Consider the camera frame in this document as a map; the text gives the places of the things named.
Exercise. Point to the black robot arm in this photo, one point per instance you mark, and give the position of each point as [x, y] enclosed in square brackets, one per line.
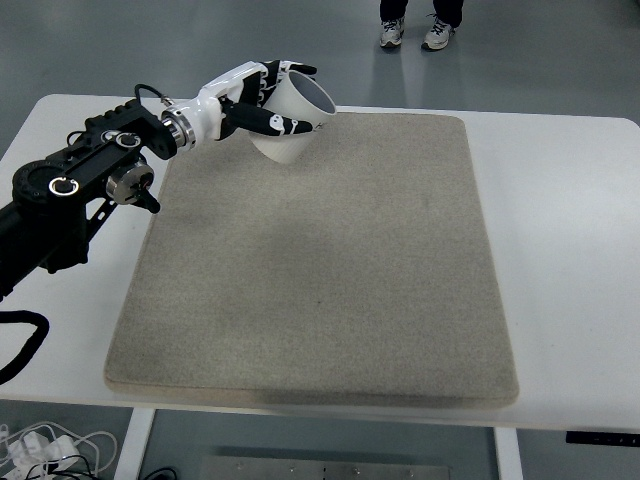
[75, 170]

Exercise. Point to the white power strip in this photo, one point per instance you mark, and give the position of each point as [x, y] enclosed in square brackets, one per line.
[47, 450]

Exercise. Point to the black table control panel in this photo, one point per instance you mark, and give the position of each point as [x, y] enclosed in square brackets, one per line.
[600, 437]

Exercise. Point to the white cup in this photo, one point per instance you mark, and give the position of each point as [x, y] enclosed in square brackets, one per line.
[292, 102]

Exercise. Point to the person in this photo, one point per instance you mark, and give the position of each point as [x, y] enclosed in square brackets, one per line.
[391, 30]

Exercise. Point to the grey-brown felt mat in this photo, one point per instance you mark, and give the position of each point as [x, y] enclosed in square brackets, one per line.
[320, 275]

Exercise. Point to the white table leg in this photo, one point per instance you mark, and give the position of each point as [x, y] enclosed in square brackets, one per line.
[135, 445]
[510, 455]

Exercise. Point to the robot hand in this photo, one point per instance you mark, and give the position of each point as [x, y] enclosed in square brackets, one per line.
[210, 107]

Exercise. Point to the grey metal plate with screws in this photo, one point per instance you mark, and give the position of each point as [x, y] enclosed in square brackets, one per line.
[325, 470]

